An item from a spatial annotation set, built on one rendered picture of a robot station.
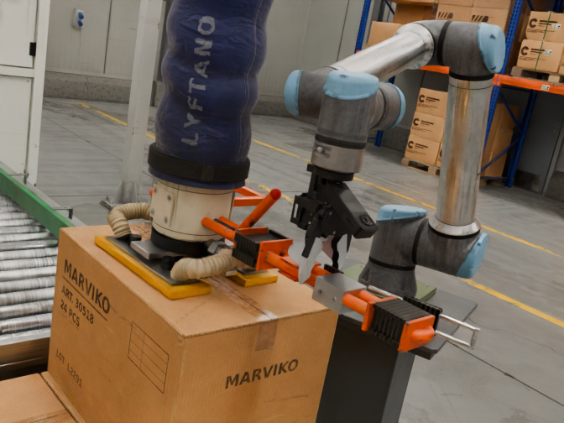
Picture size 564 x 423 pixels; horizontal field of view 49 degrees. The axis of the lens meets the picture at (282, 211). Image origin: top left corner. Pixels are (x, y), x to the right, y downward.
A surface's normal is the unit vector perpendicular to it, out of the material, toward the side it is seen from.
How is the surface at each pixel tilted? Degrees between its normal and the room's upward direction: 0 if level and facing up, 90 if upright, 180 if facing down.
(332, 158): 91
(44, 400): 0
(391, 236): 87
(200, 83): 70
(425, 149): 89
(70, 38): 90
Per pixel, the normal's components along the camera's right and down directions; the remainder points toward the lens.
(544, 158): -0.76, 0.04
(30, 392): 0.18, -0.95
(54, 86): 0.65, 0.30
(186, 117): -0.18, -0.07
